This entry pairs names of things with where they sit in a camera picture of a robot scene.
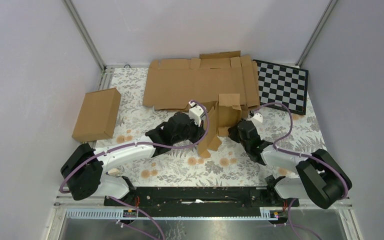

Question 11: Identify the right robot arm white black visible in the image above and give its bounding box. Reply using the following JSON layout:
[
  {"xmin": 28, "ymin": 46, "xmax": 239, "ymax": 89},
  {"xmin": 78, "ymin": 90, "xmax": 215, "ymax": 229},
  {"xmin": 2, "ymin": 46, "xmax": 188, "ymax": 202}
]
[{"xmin": 228, "ymin": 120, "xmax": 353, "ymax": 209}]

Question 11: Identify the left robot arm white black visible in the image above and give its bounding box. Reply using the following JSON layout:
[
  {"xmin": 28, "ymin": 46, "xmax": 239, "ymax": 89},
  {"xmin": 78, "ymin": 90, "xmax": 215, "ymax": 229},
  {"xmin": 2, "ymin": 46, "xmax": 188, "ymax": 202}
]
[{"xmin": 59, "ymin": 112, "xmax": 210, "ymax": 206}]

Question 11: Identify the folded brown cardboard box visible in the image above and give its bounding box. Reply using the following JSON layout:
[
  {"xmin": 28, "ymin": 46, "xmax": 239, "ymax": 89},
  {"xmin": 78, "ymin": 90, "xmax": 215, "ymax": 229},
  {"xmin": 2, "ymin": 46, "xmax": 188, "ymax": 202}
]
[{"xmin": 72, "ymin": 88, "xmax": 121, "ymax": 143}]

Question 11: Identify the stack of flat cardboard blanks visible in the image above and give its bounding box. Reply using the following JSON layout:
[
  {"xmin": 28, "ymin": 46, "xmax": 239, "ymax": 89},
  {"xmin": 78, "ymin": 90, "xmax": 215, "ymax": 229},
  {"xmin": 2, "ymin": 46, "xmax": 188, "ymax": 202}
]
[{"xmin": 142, "ymin": 50, "xmax": 260, "ymax": 110}]

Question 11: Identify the black white checkerboard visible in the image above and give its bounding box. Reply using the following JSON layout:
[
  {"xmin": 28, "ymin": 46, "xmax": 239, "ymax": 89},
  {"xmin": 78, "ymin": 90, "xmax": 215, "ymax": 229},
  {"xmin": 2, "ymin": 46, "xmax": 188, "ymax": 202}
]
[{"xmin": 255, "ymin": 60, "xmax": 309, "ymax": 115}]

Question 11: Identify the floral patterned table mat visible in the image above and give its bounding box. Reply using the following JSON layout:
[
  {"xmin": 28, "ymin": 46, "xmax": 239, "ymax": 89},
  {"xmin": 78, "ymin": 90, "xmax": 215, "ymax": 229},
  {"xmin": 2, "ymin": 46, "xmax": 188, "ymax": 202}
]
[{"xmin": 95, "ymin": 67, "xmax": 326, "ymax": 187}]

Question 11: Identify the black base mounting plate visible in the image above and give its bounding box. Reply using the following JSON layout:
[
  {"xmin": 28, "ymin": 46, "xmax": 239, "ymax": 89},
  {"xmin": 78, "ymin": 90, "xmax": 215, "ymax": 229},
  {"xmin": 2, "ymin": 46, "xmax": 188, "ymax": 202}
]
[{"xmin": 121, "ymin": 186, "xmax": 300, "ymax": 218}]

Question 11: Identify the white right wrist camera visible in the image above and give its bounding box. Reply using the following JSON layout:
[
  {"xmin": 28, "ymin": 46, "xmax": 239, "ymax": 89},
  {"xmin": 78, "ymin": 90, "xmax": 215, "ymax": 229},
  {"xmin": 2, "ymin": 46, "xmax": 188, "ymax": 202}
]
[{"xmin": 248, "ymin": 112, "xmax": 264, "ymax": 127}]

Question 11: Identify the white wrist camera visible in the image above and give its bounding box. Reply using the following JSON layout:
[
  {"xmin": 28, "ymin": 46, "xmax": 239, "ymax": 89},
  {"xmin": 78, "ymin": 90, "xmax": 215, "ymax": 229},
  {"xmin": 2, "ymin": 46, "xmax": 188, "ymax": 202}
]
[
  {"xmin": 248, "ymin": 112, "xmax": 264, "ymax": 127},
  {"xmin": 188, "ymin": 100, "xmax": 206, "ymax": 127}
]

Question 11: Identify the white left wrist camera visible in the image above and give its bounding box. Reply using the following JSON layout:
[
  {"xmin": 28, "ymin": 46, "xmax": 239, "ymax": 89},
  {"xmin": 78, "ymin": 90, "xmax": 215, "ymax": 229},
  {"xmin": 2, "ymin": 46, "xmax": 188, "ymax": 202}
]
[{"xmin": 188, "ymin": 100, "xmax": 206, "ymax": 127}]

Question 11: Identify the right aluminium frame post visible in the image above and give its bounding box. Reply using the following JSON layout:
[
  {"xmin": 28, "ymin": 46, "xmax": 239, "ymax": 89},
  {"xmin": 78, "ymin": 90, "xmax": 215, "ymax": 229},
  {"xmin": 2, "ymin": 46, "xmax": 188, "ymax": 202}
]
[{"xmin": 295, "ymin": 0, "xmax": 339, "ymax": 67}]

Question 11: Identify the aluminium frame post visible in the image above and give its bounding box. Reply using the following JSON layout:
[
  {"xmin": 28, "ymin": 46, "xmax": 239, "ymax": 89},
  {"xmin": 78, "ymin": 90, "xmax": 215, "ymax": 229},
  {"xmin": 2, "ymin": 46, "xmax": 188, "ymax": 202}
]
[
  {"xmin": 295, "ymin": 0, "xmax": 339, "ymax": 67},
  {"xmin": 62, "ymin": 0, "xmax": 106, "ymax": 72}
]

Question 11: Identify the left aluminium frame post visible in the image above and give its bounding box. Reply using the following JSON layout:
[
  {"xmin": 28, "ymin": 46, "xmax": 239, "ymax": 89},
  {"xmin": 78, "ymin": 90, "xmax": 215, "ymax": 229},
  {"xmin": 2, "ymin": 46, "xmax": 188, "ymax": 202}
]
[{"xmin": 62, "ymin": 0, "xmax": 106, "ymax": 72}]

